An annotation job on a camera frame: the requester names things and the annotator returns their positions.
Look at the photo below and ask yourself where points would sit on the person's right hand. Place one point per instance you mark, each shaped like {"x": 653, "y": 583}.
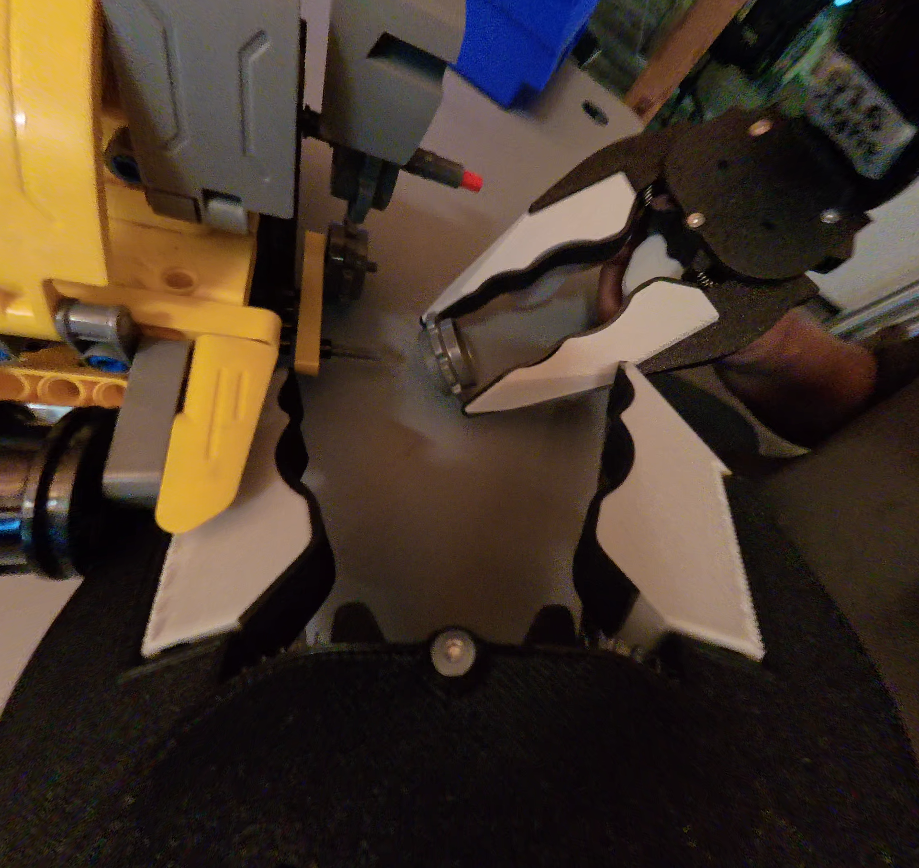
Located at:
{"x": 804, "y": 373}

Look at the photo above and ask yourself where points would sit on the blue plastic bin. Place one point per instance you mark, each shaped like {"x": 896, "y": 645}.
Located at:
{"x": 517, "y": 14}

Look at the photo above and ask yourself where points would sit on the yellow brick beam with pins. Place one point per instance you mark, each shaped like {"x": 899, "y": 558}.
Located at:
{"x": 310, "y": 294}

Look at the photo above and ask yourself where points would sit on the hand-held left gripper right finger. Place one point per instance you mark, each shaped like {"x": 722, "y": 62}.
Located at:
{"x": 675, "y": 538}

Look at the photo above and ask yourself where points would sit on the person's brown clothing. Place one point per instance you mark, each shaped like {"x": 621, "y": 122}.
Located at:
{"x": 861, "y": 523}

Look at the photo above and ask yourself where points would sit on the yellow toy brick vehicle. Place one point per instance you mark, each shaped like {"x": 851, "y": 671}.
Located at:
{"x": 50, "y": 129}

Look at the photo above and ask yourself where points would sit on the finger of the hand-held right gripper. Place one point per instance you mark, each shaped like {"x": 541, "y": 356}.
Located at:
{"x": 646, "y": 330}
{"x": 567, "y": 229}

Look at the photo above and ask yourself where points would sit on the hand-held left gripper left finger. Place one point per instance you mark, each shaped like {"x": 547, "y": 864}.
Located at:
{"x": 237, "y": 566}

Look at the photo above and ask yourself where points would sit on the wooden beam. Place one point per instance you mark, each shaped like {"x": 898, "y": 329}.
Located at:
{"x": 703, "y": 21}

